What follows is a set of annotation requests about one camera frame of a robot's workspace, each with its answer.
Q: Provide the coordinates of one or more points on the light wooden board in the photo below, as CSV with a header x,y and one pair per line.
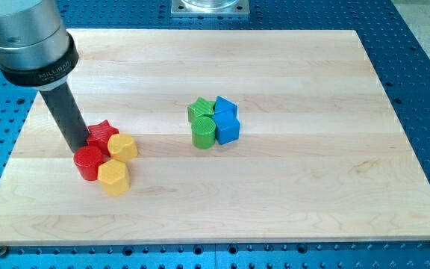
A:
x,y
321,156

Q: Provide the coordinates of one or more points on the blue triangle block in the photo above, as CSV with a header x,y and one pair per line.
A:
x,y
223,105

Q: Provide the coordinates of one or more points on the blue cube block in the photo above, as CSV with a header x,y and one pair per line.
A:
x,y
227,127

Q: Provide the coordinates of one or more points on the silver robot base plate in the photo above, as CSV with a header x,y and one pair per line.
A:
x,y
204,8

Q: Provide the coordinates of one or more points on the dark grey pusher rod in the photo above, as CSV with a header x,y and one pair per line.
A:
x,y
66,113

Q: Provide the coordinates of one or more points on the red star block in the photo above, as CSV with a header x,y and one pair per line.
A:
x,y
100,135

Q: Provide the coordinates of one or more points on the yellow hexagon block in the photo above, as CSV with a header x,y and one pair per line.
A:
x,y
113,177

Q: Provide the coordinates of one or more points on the red cylinder block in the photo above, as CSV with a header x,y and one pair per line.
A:
x,y
87,159

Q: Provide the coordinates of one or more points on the green star block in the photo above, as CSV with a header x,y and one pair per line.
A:
x,y
200,108

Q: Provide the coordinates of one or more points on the yellow heart block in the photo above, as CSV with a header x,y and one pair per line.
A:
x,y
122,147

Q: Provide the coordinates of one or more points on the green cylinder block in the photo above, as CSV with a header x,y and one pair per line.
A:
x,y
203,132

